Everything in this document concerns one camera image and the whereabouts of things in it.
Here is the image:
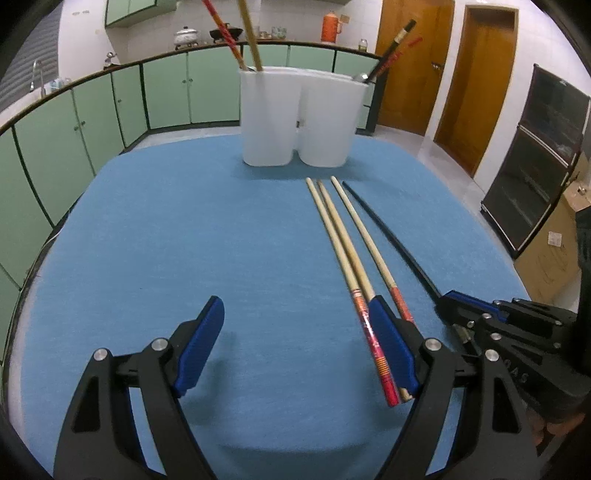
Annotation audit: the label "black chopstick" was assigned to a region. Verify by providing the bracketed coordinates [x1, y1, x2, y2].
[339, 181, 443, 304]
[363, 19, 417, 84]

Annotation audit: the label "bamboo chopstick red handle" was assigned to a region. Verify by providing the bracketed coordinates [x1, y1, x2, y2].
[316, 180, 413, 403]
[304, 177, 401, 408]
[202, 0, 249, 71]
[331, 176, 415, 323]

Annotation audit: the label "green lower kitchen cabinets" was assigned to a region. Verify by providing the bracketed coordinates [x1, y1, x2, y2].
[0, 40, 387, 361]

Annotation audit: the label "green kitchen cabinets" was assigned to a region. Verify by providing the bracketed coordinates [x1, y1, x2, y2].
[0, 40, 387, 361]
[104, 0, 177, 28]

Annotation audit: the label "green upper kitchen cabinets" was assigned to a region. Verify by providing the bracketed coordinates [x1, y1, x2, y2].
[104, 0, 177, 28]

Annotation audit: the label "right human hand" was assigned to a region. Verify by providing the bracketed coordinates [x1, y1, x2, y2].
[526, 406, 586, 457]

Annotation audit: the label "cardboard box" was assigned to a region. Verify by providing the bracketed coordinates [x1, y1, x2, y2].
[514, 153, 590, 304]

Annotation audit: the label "blue table mat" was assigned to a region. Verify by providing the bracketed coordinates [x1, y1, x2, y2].
[11, 136, 525, 479]

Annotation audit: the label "black glass display cabinet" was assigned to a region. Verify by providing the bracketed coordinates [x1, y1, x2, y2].
[481, 65, 590, 259]

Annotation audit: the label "right wooden door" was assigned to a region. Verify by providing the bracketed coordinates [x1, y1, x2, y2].
[435, 5, 518, 176]

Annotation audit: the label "wooden door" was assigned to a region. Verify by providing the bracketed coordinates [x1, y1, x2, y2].
[435, 5, 518, 176]
[376, 0, 455, 135]

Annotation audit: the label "left wooden door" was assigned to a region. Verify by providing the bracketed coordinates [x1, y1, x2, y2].
[376, 0, 455, 135]

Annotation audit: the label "right white plastic cup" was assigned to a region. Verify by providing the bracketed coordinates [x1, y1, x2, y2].
[297, 69, 369, 168]

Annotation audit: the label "white plastic cup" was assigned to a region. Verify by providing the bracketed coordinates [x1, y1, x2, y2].
[297, 69, 369, 168]
[239, 67, 301, 167]

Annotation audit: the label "left white plastic cup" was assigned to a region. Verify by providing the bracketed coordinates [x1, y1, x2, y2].
[239, 67, 301, 167]

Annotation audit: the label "orange thermos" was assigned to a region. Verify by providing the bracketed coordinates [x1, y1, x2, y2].
[321, 11, 342, 44]

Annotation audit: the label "chrome sink faucet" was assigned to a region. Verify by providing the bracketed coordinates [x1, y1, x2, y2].
[29, 59, 46, 99]

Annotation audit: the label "black wok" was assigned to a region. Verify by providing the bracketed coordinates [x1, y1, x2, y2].
[208, 25, 245, 44]

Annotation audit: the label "white cooking pot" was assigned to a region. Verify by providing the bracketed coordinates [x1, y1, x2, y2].
[173, 26, 199, 50]

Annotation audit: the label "metal kettle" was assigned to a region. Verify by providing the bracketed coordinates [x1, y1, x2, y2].
[103, 51, 118, 70]

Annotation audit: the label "grey window blind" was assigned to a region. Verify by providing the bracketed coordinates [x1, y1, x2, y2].
[1, 1, 63, 110]

